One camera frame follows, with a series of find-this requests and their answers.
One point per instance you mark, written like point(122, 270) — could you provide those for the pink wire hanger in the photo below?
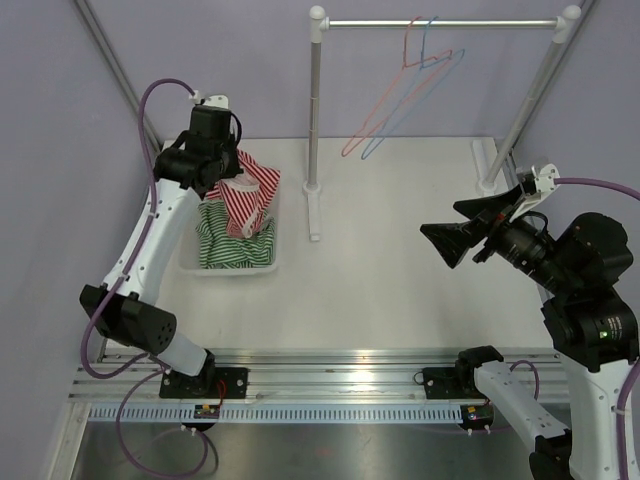
point(356, 140)

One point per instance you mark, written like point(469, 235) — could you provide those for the green striped tank top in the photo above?
point(219, 250)

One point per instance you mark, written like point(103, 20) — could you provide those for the aluminium mounting rail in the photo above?
point(325, 376)

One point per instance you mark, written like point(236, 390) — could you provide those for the clear plastic basket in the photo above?
point(187, 252)

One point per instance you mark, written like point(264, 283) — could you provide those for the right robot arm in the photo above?
point(594, 332)

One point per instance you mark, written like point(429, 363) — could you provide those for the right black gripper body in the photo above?
point(518, 241)

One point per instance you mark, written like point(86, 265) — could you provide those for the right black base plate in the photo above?
point(441, 383)

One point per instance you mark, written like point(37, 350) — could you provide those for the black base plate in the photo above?
point(441, 383)
point(223, 382)

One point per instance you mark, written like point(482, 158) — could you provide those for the blue wire hanger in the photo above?
point(415, 83)

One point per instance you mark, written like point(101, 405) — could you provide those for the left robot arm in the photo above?
point(123, 308)

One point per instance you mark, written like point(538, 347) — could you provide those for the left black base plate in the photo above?
point(223, 382)

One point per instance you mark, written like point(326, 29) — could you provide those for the red striped tank top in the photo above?
point(247, 196)

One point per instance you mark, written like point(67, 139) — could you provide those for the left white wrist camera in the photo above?
point(211, 100)

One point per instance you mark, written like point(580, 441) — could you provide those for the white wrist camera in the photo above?
point(211, 100)
point(536, 185)

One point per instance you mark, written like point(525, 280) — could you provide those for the silver clothes rack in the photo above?
point(564, 27)

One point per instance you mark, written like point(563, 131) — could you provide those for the white slotted cable duct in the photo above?
point(281, 414)

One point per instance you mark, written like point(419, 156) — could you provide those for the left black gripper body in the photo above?
point(229, 161)

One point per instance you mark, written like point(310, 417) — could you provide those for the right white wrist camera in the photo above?
point(536, 185)

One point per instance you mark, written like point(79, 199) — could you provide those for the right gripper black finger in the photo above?
point(454, 240)
point(491, 206)

